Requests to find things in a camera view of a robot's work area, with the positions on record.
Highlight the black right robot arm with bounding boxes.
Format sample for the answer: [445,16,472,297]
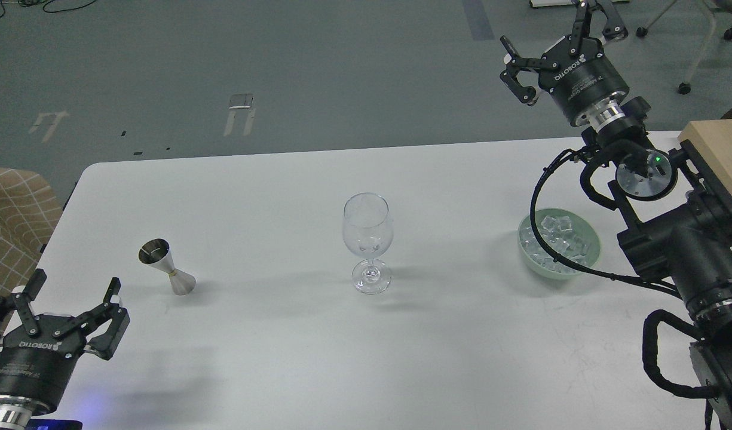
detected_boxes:
[500,1,732,429]

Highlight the metal floor plate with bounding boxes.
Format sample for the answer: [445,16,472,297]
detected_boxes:
[228,93,254,110]

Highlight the green bowl of ice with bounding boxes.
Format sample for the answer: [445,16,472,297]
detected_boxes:
[517,208,602,281]

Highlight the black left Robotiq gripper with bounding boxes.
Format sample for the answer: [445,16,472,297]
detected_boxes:
[0,268,130,416]

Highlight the clear wine glass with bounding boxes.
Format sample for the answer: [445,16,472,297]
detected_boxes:
[342,192,394,296]

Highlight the office chair with wheels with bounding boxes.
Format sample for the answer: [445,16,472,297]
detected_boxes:
[635,1,732,95]

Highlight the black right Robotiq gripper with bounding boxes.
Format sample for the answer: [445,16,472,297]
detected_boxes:
[500,0,631,127]

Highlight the beige checkered cloth chair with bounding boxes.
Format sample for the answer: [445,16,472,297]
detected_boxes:
[0,168,63,296]

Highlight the steel cocktail jigger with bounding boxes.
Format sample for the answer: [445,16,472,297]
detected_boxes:
[138,238,197,296]

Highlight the light wooden block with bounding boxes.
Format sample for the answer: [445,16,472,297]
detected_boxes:
[678,119,732,197]

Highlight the black cable on floor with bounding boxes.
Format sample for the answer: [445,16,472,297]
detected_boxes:
[0,0,97,26]

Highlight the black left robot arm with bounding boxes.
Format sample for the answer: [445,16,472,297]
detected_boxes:
[0,269,130,429]

